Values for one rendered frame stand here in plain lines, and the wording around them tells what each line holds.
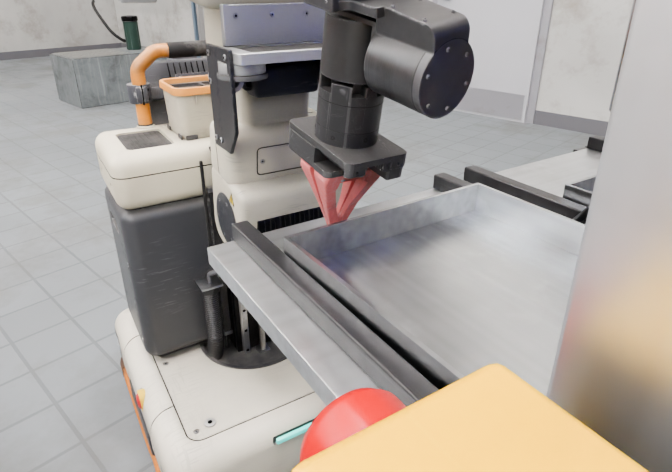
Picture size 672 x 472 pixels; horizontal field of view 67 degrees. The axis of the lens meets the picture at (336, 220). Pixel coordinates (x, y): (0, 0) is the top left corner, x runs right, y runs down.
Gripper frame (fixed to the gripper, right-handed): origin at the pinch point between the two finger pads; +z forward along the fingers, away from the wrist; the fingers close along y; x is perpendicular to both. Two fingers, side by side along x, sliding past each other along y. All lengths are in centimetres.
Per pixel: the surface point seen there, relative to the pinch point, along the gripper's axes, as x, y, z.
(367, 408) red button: -18.7, 27.5, -14.6
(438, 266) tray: 6.3, 8.9, 1.8
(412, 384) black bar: -7.9, 20.5, -1.9
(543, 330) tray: 6.0, 20.6, -0.2
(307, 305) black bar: -8.3, 8.5, 1.1
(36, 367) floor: -33, -106, 111
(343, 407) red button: -19.3, 27.0, -14.5
